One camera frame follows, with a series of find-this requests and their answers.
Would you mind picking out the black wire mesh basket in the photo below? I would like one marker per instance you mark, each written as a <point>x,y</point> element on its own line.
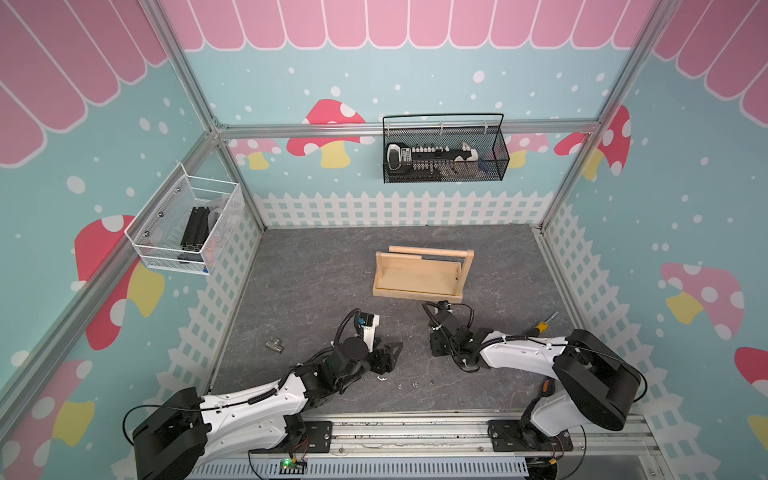
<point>455,147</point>

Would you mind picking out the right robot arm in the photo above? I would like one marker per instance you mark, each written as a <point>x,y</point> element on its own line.
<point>584,381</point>

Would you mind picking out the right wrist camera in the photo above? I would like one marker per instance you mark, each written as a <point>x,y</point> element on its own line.
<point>443,308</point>

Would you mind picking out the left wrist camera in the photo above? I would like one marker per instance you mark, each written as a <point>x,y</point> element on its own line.
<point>365,325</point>

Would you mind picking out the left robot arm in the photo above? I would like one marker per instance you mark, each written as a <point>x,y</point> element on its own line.
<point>189,430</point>

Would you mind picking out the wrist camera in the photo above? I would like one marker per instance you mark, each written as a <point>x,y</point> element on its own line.
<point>443,308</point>
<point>365,325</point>

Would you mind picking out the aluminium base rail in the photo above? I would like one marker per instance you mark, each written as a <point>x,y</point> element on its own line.
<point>449,445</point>

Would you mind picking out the white wire mesh basket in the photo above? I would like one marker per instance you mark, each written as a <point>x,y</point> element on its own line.
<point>155,234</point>

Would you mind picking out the small metal connector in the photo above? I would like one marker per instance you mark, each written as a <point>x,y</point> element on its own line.
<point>275,344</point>

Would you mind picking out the yellow handled screwdriver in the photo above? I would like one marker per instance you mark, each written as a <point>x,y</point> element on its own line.
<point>541,327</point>

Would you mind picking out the wooden jewelry display stand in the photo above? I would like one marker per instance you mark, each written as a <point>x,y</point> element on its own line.
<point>416,273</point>

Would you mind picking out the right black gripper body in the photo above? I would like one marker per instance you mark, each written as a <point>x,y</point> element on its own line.
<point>436,348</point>

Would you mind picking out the black box in white basket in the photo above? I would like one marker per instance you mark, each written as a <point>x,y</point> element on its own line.
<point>196,230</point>

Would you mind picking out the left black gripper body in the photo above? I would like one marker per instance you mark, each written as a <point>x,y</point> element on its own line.
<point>380,362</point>

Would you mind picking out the green lit circuit board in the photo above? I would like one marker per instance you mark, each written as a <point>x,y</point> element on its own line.
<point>293,466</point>

